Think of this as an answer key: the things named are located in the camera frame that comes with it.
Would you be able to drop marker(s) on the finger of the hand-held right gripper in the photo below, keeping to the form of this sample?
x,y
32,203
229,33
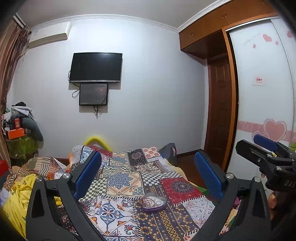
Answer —
x,y
264,141
247,148

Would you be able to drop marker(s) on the white air conditioner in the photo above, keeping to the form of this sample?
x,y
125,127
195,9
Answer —
x,y
48,34

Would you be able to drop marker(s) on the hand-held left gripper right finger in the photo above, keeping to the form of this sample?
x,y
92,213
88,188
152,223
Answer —
x,y
208,173

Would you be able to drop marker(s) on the striped brown blanket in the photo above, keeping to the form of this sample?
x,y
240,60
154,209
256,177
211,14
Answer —
x,y
39,165

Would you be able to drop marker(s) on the small black wall screen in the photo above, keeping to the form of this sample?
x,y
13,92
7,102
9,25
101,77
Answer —
x,y
93,94

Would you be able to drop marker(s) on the patchwork printed blanket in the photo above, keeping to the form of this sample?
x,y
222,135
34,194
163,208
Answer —
x,y
129,178

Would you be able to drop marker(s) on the purple heart-shaped box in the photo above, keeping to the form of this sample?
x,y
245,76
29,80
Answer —
x,y
154,206

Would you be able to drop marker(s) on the white sliding wardrobe door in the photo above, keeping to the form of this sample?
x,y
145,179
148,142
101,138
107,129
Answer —
x,y
261,104

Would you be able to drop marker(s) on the wooden overhead cabinet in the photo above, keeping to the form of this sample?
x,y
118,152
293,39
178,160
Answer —
x,y
203,30

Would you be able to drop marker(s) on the white paper notice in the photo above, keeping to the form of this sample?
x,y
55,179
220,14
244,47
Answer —
x,y
258,80

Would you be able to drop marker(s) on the pile of clothes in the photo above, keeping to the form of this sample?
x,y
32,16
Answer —
x,y
30,125

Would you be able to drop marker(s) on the black wall television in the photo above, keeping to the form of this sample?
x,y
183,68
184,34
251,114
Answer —
x,y
96,67

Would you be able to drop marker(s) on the orange box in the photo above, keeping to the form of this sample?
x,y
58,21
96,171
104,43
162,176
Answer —
x,y
15,134

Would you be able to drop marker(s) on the brown striped curtain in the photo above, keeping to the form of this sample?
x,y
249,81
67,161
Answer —
x,y
9,76

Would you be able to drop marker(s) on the green patterned bag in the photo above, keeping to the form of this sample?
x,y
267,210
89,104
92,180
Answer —
x,y
22,148

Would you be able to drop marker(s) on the dark blue bag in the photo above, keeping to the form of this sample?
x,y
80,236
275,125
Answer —
x,y
168,153

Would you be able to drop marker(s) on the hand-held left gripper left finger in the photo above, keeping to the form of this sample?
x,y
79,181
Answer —
x,y
89,172

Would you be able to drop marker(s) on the yellow cloth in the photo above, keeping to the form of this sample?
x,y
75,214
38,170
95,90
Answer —
x,y
18,199

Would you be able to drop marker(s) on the brown wooden door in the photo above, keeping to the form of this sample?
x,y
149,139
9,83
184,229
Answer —
x,y
219,111

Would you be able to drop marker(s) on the pink heart sticker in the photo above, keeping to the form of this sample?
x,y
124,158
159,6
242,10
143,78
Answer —
x,y
275,129

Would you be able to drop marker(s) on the person's right hand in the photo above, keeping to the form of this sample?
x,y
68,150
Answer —
x,y
273,201

